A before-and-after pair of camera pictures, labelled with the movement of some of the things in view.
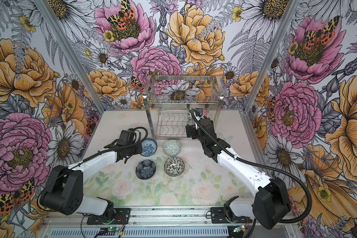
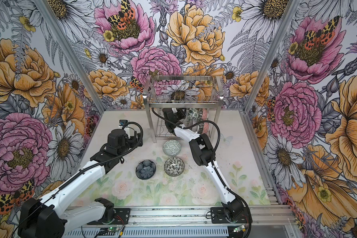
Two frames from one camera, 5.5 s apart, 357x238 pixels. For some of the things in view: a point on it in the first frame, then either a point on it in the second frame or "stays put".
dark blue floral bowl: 146,169 stays put
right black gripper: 191,128 -> 183,113
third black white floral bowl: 174,166 stays put
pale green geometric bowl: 172,148 stays put
